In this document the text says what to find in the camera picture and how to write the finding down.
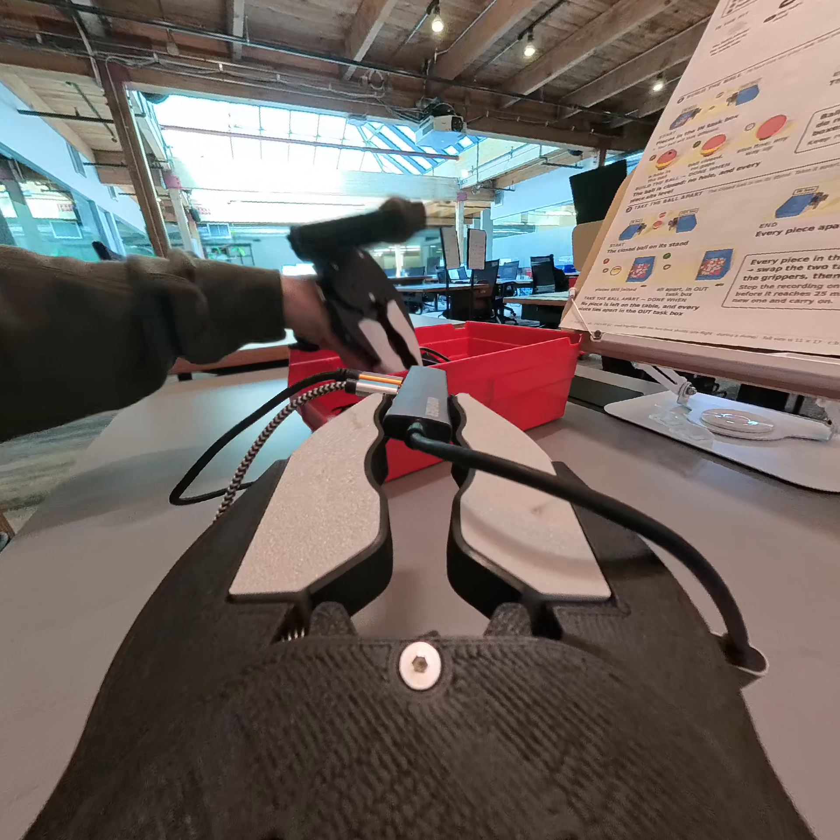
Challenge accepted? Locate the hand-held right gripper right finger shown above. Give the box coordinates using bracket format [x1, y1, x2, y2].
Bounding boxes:
[448, 392, 613, 623]

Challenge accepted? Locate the cardboard box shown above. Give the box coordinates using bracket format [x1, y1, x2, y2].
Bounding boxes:
[572, 220, 606, 271]

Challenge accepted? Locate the person's left hand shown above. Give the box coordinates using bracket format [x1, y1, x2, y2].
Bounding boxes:
[281, 274, 361, 358]

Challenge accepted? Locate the person's left forearm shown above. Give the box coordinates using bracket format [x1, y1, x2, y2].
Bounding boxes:
[0, 245, 290, 444]

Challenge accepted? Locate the black hub cable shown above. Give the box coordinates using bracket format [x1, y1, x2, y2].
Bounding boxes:
[406, 423, 767, 672]

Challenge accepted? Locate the black usb-c cable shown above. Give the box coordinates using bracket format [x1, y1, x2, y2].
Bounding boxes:
[168, 367, 403, 508]

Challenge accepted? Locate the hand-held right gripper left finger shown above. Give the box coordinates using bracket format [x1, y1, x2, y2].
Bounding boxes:
[228, 392, 395, 616]

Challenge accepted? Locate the instruction sheet on stand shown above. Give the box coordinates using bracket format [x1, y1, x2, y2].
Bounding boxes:
[560, 0, 840, 494]

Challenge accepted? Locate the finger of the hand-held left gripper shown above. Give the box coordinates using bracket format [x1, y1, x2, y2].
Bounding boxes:
[356, 310, 403, 372]
[385, 297, 424, 370]

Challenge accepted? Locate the black monitor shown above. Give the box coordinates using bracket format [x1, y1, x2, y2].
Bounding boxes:
[570, 159, 629, 226]

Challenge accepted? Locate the braided usb cable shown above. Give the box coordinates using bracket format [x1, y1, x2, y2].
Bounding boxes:
[213, 377, 403, 524]

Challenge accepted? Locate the red plastic bin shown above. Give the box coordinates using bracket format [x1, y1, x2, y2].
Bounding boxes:
[287, 320, 582, 484]

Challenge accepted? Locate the ceiling projector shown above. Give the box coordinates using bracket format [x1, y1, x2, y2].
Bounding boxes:
[413, 104, 468, 151]

